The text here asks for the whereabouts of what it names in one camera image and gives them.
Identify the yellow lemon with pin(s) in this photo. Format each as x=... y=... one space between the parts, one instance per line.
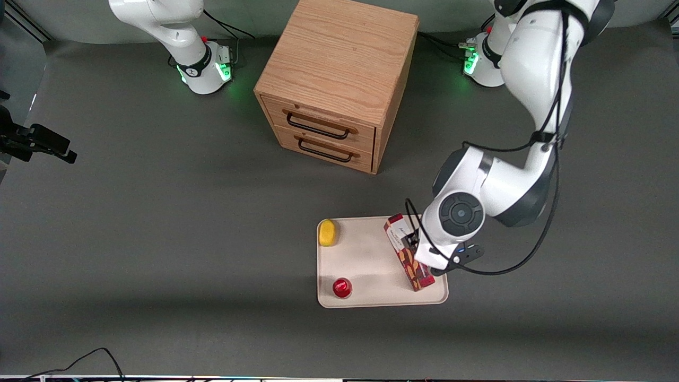
x=327 y=233

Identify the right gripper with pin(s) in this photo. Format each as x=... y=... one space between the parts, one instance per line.
x=33 y=139

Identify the cream plastic tray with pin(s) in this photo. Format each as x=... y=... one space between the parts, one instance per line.
x=366 y=265

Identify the wooden two-drawer cabinet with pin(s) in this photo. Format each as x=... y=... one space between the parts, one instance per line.
x=345 y=58

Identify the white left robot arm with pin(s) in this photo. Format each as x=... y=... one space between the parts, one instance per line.
x=536 y=79

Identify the black metal frame rail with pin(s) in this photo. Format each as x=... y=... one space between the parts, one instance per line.
x=24 y=20

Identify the small red can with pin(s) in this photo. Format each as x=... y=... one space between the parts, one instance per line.
x=342 y=288

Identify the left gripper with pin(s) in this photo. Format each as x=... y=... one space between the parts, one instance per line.
x=410 y=242

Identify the red cookie box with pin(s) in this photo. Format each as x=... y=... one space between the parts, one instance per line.
x=411 y=265

